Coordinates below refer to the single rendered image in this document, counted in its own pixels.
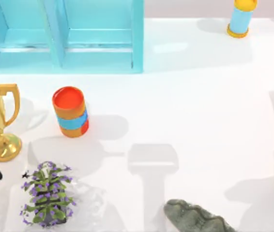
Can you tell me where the grey green shoe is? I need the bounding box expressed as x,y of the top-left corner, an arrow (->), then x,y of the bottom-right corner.
163,199 -> 237,232

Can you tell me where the light blue rack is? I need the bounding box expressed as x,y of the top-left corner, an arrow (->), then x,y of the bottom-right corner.
0,0 -> 144,75

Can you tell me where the orange and blue can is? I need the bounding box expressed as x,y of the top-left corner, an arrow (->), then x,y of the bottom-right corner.
52,86 -> 90,139

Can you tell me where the blue and yellow bottle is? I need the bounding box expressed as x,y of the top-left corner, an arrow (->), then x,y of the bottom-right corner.
226,0 -> 258,39

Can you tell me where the purple flower plant pot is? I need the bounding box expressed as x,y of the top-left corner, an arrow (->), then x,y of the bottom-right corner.
18,161 -> 77,228

